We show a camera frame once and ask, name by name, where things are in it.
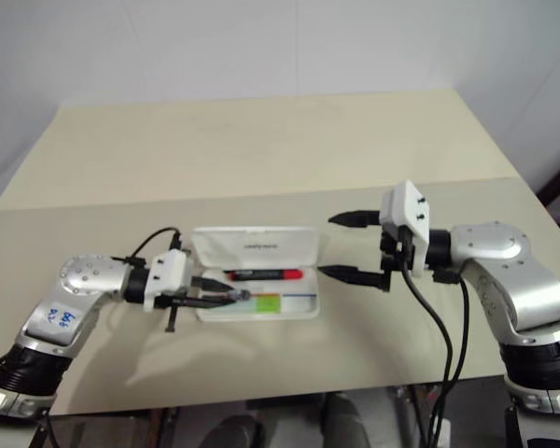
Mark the white tape label blue writing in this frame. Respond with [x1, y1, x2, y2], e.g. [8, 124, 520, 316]
[26, 298, 89, 347]

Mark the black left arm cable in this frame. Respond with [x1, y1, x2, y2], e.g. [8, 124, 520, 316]
[110, 226, 184, 273]

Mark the small green eraser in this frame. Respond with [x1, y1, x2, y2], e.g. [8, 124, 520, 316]
[256, 293, 282, 314]

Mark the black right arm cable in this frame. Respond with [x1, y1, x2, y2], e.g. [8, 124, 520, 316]
[432, 270, 471, 448]
[399, 260, 452, 448]

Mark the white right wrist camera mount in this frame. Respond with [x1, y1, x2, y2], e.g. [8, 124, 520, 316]
[379, 180, 432, 277]

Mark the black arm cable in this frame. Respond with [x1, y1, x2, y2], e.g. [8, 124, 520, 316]
[432, 270, 471, 448]
[399, 260, 452, 448]
[110, 226, 184, 273]

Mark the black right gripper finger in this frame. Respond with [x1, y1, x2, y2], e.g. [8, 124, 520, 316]
[327, 210, 384, 231]
[317, 263, 385, 290]

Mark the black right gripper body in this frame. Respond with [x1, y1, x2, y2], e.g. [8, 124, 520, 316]
[378, 225, 417, 292]

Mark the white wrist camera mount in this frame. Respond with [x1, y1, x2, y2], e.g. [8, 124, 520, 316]
[144, 249, 193, 313]
[379, 180, 432, 277]

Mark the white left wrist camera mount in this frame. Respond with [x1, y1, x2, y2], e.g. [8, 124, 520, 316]
[144, 249, 193, 313]

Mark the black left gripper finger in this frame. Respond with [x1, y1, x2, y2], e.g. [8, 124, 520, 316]
[190, 276, 235, 294]
[181, 294, 237, 311]

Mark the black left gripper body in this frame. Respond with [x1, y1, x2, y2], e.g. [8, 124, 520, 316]
[156, 290, 196, 334]

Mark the red and black marker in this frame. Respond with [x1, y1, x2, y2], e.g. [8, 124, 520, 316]
[225, 267, 305, 283]

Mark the white plastic pencil case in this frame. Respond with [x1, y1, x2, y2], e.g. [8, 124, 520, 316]
[189, 225, 322, 324]

